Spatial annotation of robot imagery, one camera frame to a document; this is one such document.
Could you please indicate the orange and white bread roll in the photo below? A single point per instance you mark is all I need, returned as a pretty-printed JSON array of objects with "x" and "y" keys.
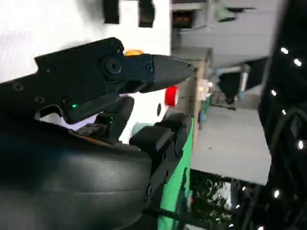
[{"x": 134, "y": 52}]

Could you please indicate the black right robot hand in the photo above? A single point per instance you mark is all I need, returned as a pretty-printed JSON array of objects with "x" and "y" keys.
[{"x": 72, "y": 179}]

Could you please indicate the green cloth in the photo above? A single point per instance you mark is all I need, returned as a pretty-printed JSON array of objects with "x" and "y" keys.
[{"x": 177, "y": 187}]

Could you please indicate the wooden workbench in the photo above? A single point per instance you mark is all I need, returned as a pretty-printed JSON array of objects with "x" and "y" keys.
[{"x": 192, "y": 95}]

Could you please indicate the red cylinder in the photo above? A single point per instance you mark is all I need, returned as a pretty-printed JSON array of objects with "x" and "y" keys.
[{"x": 171, "y": 95}]

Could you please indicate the thin black bar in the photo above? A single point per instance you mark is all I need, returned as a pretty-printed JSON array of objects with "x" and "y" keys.
[{"x": 168, "y": 212}]

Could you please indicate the black table grommet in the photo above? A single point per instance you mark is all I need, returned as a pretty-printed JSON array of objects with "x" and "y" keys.
[{"x": 159, "y": 109}]

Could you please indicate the green plant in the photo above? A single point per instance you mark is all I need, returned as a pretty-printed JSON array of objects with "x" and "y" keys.
[{"x": 208, "y": 194}]

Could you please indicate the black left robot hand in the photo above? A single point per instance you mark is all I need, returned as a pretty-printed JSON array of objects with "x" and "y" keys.
[{"x": 111, "y": 12}]

